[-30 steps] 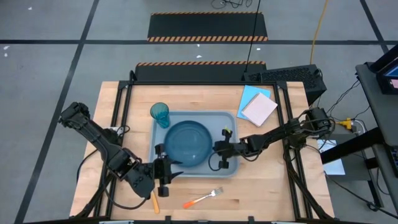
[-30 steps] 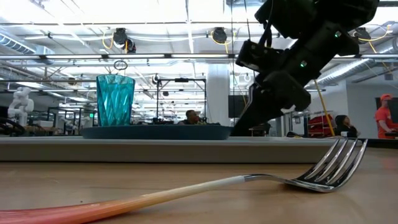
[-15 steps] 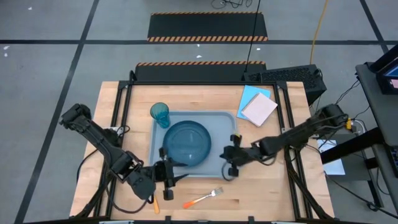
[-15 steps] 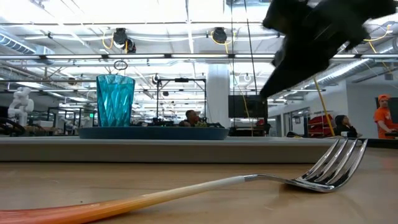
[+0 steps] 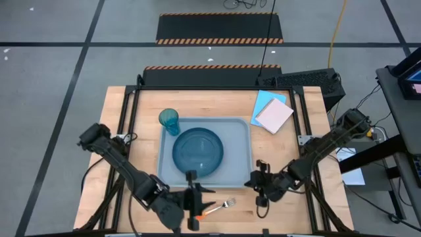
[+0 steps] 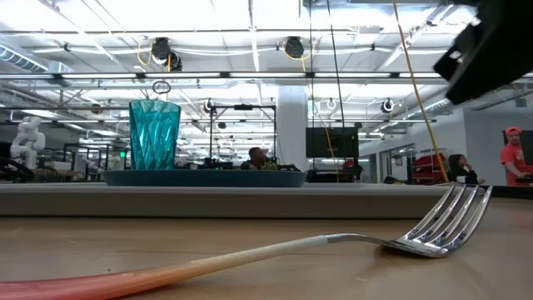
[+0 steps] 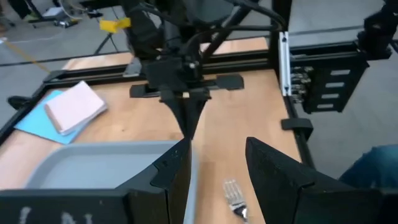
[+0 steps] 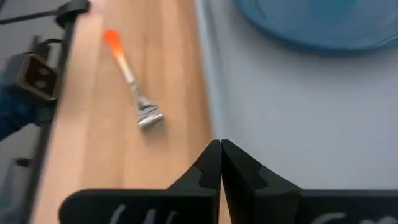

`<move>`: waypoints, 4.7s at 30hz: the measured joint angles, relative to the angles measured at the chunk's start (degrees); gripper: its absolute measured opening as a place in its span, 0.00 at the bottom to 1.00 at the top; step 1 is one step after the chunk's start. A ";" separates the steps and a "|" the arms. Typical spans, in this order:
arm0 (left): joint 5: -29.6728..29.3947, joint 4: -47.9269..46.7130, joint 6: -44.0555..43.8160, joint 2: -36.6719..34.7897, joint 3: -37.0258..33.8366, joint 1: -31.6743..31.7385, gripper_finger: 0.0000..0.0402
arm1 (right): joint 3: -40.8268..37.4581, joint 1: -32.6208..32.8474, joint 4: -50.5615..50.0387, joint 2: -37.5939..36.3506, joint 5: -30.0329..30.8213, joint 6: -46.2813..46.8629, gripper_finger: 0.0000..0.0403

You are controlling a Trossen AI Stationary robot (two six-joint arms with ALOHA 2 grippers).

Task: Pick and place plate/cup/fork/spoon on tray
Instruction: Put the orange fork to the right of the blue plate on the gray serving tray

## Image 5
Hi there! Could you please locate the yellow hanging cable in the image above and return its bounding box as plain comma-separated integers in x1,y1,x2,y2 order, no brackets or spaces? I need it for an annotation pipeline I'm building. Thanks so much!
327,0,349,69

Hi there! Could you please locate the grey plastic tray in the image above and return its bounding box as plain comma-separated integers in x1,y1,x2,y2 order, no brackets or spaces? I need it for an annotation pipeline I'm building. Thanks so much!
157,117,253,189

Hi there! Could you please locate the grey side desk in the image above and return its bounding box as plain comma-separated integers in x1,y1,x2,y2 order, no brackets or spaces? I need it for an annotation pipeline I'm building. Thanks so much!
375,65,421,211

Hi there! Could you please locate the white paper sheet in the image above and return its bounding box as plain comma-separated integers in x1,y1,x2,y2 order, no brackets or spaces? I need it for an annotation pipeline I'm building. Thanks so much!
335,147,366,186

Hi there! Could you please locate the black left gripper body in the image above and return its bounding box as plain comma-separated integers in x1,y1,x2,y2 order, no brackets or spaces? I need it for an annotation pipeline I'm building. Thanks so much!
149,170,201,232

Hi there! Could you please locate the fork with orange-pink handle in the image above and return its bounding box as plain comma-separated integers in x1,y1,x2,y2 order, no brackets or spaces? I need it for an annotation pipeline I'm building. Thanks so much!
195,197,237,221

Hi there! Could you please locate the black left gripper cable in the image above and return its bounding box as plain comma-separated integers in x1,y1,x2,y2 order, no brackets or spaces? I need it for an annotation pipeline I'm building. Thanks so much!
128,194,139,237

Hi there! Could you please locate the pink notepad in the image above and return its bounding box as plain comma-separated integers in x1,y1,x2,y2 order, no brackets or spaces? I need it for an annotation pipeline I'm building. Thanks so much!
255,97,295,135

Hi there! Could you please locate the blue notebook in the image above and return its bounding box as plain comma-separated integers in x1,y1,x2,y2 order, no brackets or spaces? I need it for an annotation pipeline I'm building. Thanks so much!
250,90,287,128

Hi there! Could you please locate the black striped cable ramp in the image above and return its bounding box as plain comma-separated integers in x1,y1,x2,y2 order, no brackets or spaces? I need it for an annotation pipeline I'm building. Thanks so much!
141,64,284,88
155,12,285,45

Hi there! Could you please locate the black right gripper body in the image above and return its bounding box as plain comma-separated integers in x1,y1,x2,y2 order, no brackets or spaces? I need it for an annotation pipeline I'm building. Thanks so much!
255,159,296,209

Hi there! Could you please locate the black hanging cable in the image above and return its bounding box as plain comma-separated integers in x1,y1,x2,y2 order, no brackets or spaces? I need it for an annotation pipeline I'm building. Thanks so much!
258,0,277,78

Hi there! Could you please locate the black metal table frame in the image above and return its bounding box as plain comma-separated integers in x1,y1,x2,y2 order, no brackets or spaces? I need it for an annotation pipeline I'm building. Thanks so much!
74,74,355,237

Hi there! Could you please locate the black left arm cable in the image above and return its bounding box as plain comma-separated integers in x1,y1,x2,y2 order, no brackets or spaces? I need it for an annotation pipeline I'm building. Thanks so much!
80,157,105,196

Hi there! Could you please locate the dark blue round plate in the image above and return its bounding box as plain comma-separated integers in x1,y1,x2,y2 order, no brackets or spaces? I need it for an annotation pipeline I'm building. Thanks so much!
172,127,225,178

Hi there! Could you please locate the black monitor on desk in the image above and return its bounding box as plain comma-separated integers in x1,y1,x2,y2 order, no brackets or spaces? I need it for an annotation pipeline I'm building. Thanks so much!
390,47,421,101

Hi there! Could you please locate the coiled black floor cable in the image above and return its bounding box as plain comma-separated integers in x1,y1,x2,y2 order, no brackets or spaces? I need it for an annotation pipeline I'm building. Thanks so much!
222,0,268,10

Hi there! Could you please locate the teal faceted plastic cup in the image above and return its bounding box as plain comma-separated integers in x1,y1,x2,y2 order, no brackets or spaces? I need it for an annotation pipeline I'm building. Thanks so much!
158,108,182,137

